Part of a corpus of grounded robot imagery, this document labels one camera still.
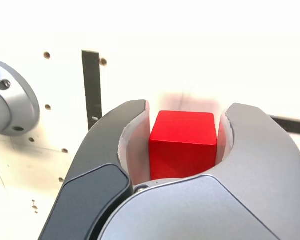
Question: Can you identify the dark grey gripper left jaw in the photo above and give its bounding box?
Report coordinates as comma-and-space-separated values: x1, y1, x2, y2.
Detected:
38, 99, 156, 240

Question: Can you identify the black tape strip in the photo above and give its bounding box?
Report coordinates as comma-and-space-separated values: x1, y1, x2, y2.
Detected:
81, 49, 102, 131

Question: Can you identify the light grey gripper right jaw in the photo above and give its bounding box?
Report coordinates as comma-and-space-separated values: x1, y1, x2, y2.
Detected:
96, 102, 300, 240

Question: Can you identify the black tape square outline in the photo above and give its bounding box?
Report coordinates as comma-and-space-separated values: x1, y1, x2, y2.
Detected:
269, 114, 300, 137

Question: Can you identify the red cube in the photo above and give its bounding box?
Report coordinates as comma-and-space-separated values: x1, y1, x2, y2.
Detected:
149, 110, 219, 181

